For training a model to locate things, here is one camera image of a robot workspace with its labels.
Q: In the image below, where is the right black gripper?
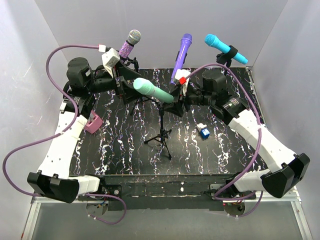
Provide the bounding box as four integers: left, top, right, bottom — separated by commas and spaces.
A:
163, 82, 214, 118

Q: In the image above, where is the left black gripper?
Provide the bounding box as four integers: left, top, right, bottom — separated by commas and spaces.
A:
86, 60, 148, 104

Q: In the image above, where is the mint green microphone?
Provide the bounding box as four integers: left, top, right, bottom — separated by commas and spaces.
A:
133, 77, 174, 104

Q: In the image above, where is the black tripod mic stand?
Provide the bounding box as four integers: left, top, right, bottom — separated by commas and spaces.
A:
144, 103, 172, 161

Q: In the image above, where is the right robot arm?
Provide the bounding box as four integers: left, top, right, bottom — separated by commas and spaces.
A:
165, 69, 310, 200

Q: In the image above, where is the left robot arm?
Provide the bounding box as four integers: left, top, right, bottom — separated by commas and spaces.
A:
27, 57, 142, 203

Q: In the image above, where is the black rear tripod stand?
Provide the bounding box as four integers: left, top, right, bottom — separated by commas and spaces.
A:
116, 56, 160, 116

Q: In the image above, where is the glitter purple microphone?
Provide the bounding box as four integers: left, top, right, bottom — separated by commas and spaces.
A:
118, 29, 141, 58

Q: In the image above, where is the right round base stand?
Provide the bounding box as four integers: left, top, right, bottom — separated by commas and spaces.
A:
216, 45, 238, 68

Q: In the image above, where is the cyan microphone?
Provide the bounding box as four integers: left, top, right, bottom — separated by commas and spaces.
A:
204, 34, 248, 65

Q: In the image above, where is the blue white small box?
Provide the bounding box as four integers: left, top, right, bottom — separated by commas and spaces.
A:
196, 123, 210, 139

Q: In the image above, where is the pink box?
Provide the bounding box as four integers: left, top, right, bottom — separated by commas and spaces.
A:
84, 110, 103, 134

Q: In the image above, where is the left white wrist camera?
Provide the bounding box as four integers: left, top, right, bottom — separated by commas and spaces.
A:
101, 48, 120, 78

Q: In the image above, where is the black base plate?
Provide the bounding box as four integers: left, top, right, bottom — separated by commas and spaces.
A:
76, 173, 258, 212

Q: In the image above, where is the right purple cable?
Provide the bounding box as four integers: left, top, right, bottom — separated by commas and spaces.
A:
184, 62, 266, 219

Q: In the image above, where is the purple cable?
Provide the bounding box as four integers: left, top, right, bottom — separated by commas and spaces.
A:
184, 62, 266, 219
2, 43, 128, 225

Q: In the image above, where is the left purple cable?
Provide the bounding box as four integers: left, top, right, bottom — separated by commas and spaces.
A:
2, 43, 128, 225

